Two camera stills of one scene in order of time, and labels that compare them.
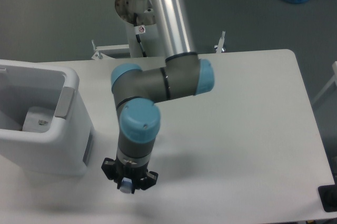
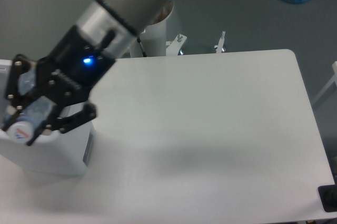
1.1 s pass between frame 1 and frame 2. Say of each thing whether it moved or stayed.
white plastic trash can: stayed
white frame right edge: stayed
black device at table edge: stayed
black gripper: moved
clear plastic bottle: moved
